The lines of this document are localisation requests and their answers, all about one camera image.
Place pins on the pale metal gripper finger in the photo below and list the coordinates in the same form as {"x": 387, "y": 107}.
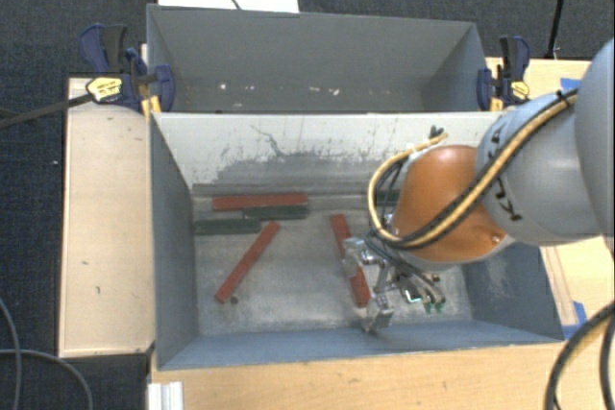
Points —
{"x": 379, "y": 314}
{"x": 353, "y": 254}

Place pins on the red-brown flat block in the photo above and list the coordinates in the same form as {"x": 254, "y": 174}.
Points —
{"x": 247, "y": 261}
{"x": 259, "y": 201}
{"x": 340, "y": 230}

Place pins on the grey metal bin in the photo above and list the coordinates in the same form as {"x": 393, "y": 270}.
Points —
{"x": 288, "y": 283}

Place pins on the dark green flat block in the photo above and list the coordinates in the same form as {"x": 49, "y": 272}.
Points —
{"x": 226, "y": 226}
{"x": 275, "y": 212}

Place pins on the pale wood board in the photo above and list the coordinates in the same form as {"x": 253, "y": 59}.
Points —
{"x": 105, "y": 225}

